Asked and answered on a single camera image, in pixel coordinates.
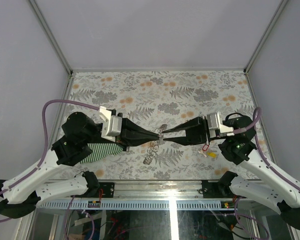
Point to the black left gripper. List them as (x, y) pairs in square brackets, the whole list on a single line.
[(130, 136)]

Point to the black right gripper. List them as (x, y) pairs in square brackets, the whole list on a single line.
[(197, 132)]

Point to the metal ring disc with keyrings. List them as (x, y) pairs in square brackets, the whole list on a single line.
[(155, 145)]

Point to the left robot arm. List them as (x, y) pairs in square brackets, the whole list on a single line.
[(22, 194)]

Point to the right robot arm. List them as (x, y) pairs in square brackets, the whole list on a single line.
[(280, 192)]

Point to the red key tag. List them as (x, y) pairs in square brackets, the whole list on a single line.
[(205, 147)]

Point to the yellow key tag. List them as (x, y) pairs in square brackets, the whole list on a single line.
[(212, 154)]

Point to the green striped cloth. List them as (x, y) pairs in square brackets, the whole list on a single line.
[(100, 151)]

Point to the floral table mat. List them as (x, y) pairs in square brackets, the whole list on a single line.
[(153, 98)]

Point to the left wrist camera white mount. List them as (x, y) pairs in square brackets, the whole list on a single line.
[(111, 123)]

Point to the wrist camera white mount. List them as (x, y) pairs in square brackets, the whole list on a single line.
[(216, 127), (111, 123)]

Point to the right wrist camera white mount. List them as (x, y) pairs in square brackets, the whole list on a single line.
[(216, 127)]

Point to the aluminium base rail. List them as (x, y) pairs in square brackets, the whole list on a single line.
[(148, 195)]

